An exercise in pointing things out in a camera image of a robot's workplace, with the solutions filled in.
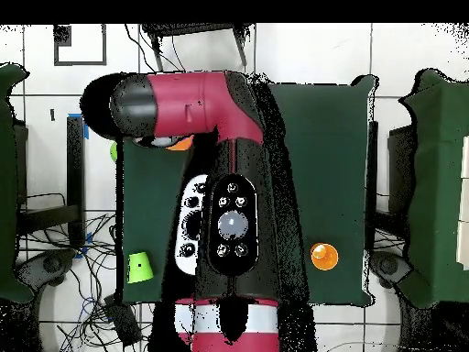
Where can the orange cup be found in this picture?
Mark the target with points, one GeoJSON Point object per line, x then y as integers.
{"type": "Point", "coordinates": [324, 258]}

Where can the green cup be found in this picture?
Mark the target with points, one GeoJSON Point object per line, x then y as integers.
{"type": "Point", "coordinates": [139, 258]}
{"type": "Point", "coordinates": [141, 275]}

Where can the dark green tablecloth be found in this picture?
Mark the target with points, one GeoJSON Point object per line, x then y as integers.
{"type": "Point", "coordinates": [329, 146]}

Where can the black metal frame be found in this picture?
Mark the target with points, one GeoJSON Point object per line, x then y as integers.
{"type": "Point", "coordinates": [75, 183]}
{"type": "Point", "coordinates": [373, 183]}

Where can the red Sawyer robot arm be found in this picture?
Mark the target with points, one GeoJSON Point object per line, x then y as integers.
{"type": "Point", "coordinates": [190, 106]}

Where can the black chair with legs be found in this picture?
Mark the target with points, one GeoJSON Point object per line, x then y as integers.
{"type": "Point", "coordinates": [183, 28]}

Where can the green bowl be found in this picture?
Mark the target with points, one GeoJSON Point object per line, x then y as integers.
{"type": "Point", "coordinates": [114, 151]}

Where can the large orange bowl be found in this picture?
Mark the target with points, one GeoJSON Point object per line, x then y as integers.
{"type": "Point", "coordinates": [181, 145]}

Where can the black power adapter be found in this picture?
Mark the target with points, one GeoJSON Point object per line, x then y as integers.
{"type": "Point", "coordinates": [122, 324]}

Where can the blue tape strip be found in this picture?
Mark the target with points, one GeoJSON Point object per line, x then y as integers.
{"type": "Point", "coordinates": [86, 132]}

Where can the green cloth side table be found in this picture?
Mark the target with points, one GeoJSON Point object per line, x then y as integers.
{"type": "Point", "coordinates": [7, 183]}
{"type": "Point", "coordinates": [432, 183]}

